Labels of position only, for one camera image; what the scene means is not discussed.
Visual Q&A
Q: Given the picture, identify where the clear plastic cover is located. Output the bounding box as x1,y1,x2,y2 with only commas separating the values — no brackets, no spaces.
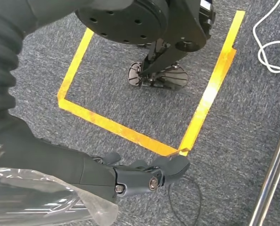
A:
0,168,120,226

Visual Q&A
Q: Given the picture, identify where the yellow floor tape outline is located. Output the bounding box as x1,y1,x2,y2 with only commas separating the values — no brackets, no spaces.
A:
57,10,246,157

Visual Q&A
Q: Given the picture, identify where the white floor cable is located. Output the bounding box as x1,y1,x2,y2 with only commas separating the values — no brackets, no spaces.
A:
253,0,280,79

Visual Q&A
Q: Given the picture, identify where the steel workbench frame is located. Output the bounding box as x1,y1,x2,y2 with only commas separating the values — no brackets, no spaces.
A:
248,113,280,226

